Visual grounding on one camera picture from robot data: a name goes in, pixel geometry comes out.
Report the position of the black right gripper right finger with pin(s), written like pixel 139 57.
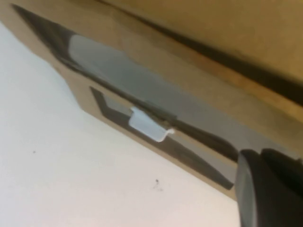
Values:
pixel 288 172

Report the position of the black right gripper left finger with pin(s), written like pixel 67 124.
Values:
pixel 260 201

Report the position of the brown cardboard shoe box drawer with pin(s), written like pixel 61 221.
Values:
pixel 189 78

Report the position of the white plastic pull tab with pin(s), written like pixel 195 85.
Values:
pixel 146 127

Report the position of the brown cardboard shoe box sleeve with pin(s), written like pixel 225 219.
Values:
pixel 236 21

